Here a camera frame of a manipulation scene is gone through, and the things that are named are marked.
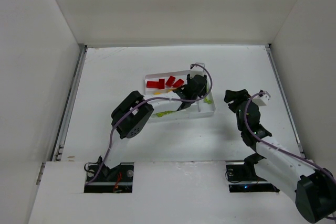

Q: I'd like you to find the right aluminium rail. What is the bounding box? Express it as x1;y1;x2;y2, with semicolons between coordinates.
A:
265;44;306;157

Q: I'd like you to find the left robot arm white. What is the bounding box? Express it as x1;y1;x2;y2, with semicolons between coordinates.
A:
99;74;208;170

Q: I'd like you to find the white divided tray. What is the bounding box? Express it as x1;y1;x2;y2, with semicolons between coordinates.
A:
143;62;217;124

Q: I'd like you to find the small green cube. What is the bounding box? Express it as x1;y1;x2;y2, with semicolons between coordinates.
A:
204;99;212;104

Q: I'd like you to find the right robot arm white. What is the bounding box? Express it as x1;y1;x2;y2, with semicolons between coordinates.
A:
224;89;335;223

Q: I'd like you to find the aluminium rail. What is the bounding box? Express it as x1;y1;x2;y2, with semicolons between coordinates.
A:
265;44;306;157
47;44;87;161

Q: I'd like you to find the red curved lego piece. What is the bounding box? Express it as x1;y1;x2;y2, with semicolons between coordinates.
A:
165;76;176;88

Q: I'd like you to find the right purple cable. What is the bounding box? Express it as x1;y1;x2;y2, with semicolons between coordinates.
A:
244;91;336;221

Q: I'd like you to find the large lime green lego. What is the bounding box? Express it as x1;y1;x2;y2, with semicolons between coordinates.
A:
155;112;165;118

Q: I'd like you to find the red rounded lego brick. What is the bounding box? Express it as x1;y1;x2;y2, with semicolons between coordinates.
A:
172;79;184;88

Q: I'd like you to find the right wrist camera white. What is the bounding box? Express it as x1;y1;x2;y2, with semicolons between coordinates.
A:
253;90;271;106

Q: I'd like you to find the purple cable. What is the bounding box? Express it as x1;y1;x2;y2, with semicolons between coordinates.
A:
86;63;213;186
244;91;336;221

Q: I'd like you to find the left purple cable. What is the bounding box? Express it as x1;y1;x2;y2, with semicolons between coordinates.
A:
86;63;213;186

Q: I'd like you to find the lime green lego brick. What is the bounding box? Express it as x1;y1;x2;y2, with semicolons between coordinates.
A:
163;111;176;115

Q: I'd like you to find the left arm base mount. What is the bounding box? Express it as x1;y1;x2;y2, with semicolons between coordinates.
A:
84;156;134;194

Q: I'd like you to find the left aluminium rail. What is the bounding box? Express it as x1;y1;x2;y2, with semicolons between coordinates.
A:
47;44;87;161

